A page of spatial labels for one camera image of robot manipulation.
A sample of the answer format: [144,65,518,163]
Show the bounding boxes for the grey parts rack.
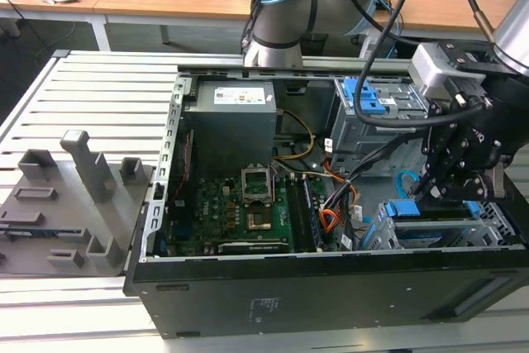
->
[0,129,157,278]

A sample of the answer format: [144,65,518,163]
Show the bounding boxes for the black PC case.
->
[122,64,529,340]

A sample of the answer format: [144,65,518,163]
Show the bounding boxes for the orange wire bundle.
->
[319,181,360,235]

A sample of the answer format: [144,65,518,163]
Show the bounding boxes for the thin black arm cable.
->
[240,0,279,57]

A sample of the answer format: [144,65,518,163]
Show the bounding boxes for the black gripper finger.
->
[420,120,471,193]
[413,165,495,206]

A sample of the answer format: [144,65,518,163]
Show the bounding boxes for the grey power supply unit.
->
[181,81,277,170]

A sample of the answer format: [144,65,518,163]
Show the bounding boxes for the low metal disk bay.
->
[358,198,512,251]

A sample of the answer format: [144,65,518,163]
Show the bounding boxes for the metal socket cover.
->
[241,165,275,206]

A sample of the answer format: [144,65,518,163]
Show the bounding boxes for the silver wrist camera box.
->
[407,42,488,101]

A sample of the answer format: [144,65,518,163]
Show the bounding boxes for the CPU socket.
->
[245,210,274,233]

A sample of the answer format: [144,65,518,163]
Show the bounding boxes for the green motherboard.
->
[168,173,331,255]

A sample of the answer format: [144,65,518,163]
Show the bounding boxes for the tall metal disk bay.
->
[329,77,431,180]

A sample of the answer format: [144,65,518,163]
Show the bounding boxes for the hard disk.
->
[373,199,499,249]

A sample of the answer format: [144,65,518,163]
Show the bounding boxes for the black cable bundle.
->
[328,127,427,208]

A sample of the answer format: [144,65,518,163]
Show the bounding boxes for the thick black camera cable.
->
[354,0,460,127]

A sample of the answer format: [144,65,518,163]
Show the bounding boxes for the blue cables under desk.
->
[378,0,405,60]

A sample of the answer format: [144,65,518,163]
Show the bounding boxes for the RAM stick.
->
[303,177,324,250]

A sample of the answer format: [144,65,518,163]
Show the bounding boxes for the black RAM slot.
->
[286,174,307,251]

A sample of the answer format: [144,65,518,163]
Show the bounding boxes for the blue disk wire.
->
[394,169,419,202]

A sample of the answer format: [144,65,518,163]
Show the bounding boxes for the blue carrier in metal bay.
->
[341,77,388,115]

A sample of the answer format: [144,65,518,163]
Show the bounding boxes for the yellow wire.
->
[271,108,316,161]

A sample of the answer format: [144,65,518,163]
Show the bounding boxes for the black cable with metal plug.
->
[449,0,497,45]

